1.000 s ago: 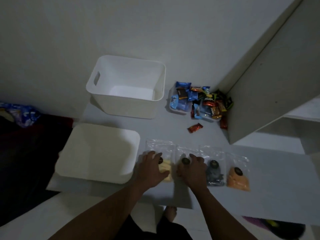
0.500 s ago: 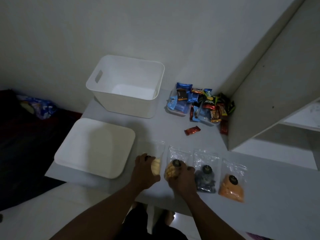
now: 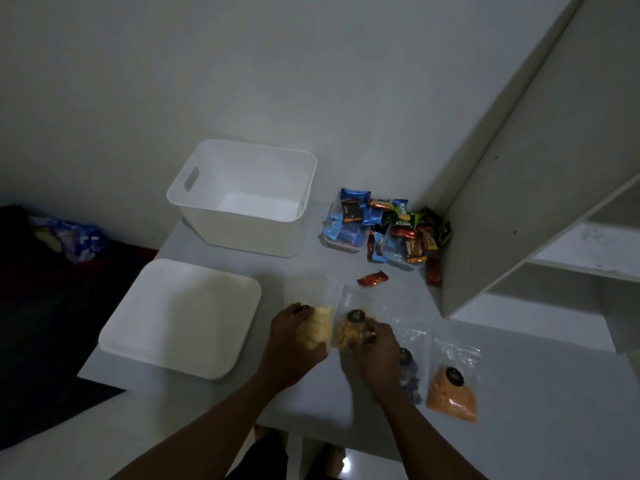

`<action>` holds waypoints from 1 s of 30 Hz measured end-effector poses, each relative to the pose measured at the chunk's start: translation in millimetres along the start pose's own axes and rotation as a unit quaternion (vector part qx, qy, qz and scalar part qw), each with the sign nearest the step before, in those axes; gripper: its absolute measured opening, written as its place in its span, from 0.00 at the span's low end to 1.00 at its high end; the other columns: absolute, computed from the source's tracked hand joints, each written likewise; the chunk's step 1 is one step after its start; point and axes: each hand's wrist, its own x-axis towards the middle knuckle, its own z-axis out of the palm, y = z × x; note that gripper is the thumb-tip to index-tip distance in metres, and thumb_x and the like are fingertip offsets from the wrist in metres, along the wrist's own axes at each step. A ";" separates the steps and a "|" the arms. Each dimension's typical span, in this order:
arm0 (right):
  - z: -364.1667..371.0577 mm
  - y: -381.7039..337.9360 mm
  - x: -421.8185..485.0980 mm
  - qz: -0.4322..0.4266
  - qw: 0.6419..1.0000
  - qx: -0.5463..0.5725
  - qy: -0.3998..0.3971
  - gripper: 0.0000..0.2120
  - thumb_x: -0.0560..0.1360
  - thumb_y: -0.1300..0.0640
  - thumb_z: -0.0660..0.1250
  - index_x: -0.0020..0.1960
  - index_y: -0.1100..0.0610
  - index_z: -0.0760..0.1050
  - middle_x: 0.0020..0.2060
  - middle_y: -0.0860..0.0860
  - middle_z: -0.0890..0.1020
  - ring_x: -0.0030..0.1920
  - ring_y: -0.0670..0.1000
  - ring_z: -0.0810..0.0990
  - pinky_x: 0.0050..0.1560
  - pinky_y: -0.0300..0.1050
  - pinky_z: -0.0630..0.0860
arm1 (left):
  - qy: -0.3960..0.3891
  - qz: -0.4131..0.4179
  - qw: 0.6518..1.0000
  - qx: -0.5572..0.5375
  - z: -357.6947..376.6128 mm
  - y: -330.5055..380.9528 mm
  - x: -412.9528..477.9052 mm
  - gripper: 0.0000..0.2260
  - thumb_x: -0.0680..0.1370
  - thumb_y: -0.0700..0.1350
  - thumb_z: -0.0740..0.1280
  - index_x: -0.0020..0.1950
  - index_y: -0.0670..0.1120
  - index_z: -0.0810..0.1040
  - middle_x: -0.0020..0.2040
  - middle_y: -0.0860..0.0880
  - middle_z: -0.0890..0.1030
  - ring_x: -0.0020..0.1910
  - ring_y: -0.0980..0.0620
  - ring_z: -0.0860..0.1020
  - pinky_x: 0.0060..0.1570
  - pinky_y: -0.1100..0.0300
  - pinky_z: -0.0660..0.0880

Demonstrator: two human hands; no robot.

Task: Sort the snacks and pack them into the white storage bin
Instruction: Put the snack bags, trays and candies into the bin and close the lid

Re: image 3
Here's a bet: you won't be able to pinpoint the person's left forearm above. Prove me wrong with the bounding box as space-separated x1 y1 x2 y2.
109 372 297 480

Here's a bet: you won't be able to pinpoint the person's right forearm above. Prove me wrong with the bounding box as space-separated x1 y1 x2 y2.
372 384 489 480

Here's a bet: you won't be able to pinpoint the white bin lid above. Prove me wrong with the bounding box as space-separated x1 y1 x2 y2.
97 257 264 381

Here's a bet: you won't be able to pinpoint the clear bag of orange snacks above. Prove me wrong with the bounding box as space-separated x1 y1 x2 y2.
425 336 483 425

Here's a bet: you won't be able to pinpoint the white shelf unit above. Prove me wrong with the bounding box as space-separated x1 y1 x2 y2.
439 0 640 357

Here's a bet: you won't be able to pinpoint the clear bag yellow sticks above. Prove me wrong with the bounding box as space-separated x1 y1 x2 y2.
293 301 335 349

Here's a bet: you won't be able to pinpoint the pile of candies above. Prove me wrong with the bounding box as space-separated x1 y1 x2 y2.
321 187 455 289

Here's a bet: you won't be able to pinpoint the person's left leg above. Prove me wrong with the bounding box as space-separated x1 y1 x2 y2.
226 428 291 480

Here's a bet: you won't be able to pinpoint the person's left hand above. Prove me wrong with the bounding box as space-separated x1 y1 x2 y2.
256 302 332 391

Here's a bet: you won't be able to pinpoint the person's right foot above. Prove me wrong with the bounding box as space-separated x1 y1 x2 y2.
319 441 352 480

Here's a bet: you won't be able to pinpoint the person's right hand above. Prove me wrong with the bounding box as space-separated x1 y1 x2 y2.
339 316 405 401

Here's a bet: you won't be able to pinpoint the dark red bed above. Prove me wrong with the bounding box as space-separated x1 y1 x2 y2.
0 203 162 451

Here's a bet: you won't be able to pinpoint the red candy wrapper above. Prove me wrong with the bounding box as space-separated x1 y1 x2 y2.
356 270 391 289

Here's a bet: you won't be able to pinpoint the white plastic storage bin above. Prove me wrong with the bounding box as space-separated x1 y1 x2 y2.
165 138 319 259

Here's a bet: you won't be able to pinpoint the clear bag of grey snacks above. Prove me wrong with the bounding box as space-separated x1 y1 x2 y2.
389 326 432 407

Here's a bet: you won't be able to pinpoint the clear bag of orange-yellow snacks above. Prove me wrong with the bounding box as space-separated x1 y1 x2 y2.
331 283 382 351

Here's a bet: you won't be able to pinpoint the blue plastic bag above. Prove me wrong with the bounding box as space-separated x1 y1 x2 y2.
29 216 109 264

